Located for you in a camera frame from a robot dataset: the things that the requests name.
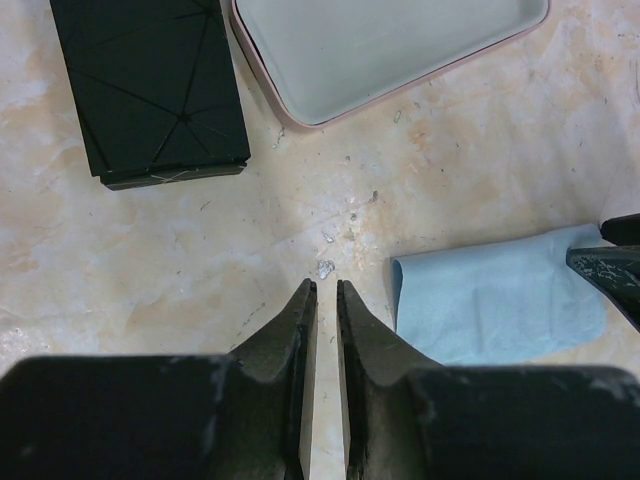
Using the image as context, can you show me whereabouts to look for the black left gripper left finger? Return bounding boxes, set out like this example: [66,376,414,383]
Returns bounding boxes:
[1,280,317,479]

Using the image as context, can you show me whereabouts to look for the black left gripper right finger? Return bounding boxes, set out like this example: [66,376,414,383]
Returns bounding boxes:
[337,281,639,479]

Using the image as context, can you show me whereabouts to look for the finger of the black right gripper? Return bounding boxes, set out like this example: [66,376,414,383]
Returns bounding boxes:
[566,213,639,330]

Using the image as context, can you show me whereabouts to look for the black glasses case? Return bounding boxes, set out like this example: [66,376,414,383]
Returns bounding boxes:
[51,0,251,191]

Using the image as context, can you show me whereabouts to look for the pink glasses case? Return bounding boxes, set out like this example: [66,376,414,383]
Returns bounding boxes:
[229,0,551,130]

